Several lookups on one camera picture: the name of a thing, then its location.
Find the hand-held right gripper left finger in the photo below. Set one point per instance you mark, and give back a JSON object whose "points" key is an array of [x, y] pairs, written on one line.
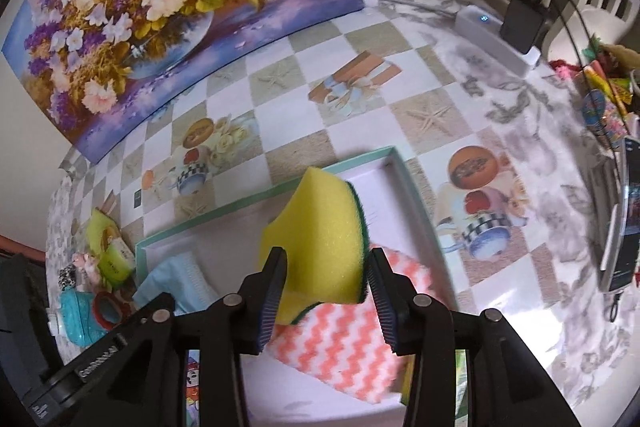
{"points": [[267, 307]]}

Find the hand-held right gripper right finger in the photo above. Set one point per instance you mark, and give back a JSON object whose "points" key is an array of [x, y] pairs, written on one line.
{"points": [[385, 312]]}

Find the pink white striped cloth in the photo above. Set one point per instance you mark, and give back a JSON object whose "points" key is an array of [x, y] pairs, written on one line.
{"points": [[325, 347]]}

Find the white tray green rim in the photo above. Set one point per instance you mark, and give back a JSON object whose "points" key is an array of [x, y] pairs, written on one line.
{"points": [[235, 232]]}

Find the yellow green sponge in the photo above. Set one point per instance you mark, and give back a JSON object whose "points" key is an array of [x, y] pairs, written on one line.
{"points": [[315, 237]]}

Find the light blue cloth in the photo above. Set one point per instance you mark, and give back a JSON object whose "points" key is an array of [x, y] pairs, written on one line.
{"points": [[175, 282]]}

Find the black white spotted scrunchie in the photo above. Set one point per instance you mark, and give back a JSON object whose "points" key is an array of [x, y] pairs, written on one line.
{"points": [[67, 279]]}

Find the teal plastic box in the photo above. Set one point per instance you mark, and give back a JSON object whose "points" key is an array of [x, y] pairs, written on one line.
{"points": [[75, 319]]}

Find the red tape roll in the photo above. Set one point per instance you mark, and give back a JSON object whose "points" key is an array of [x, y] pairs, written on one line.
{"points": [[97, 307]]}

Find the yellow green packet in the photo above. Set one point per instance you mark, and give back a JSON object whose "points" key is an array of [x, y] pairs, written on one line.
{"points": [[117, 264]]}

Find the grey floral tablecloth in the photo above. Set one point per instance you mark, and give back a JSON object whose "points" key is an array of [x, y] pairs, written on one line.
{"points": [[550, 157]]}

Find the checkered printed tablecloth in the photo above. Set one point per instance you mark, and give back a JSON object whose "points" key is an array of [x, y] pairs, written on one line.
{"points": [[350, 72]]}

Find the black phone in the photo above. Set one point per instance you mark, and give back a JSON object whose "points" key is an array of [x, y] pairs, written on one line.
{"points": [[630, 217]]}

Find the white power strip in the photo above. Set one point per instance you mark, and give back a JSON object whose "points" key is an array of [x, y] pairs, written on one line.
{"points": [[480, 24]]}

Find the pile of colourful clutter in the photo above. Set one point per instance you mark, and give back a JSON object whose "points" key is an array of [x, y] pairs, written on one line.
{"points": [[610, 92]]}

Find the black power adapter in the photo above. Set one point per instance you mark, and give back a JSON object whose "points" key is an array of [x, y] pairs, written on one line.
{"points": [[522, 24]]}

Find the flower painting canvas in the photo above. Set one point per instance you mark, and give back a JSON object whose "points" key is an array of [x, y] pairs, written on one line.
{"points": [[150, 7]]}

